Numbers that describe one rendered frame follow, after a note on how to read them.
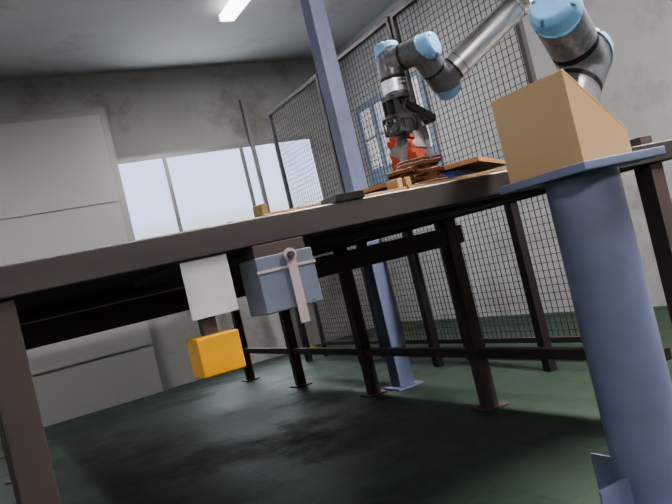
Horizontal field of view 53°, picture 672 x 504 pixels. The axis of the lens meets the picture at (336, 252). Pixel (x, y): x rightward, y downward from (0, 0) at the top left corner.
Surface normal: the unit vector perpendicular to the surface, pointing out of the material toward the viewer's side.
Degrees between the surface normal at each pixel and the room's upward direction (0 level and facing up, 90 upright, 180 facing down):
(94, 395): 90
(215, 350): 90
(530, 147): 90
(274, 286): 90
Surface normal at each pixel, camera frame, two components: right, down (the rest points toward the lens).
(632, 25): -0.86, 0.20
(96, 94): 0.46, -0.12
